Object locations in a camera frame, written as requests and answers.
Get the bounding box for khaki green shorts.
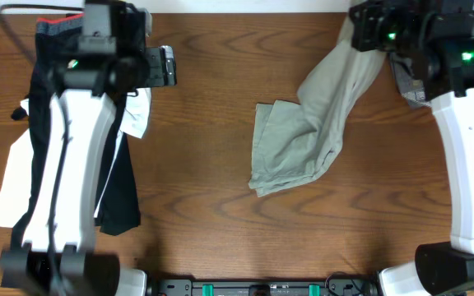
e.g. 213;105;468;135
249;20;385;197

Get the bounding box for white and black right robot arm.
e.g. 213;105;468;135
348;1;474;295

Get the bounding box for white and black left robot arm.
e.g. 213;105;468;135
0;45;176;295

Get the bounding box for folded grey shorts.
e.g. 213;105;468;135
388;53;431;109

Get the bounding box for black pants with red waistband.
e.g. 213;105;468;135
10;14;141;249

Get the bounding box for white garment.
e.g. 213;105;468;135
0;88;151;228

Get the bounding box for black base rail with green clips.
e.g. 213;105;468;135
146;275;380;296

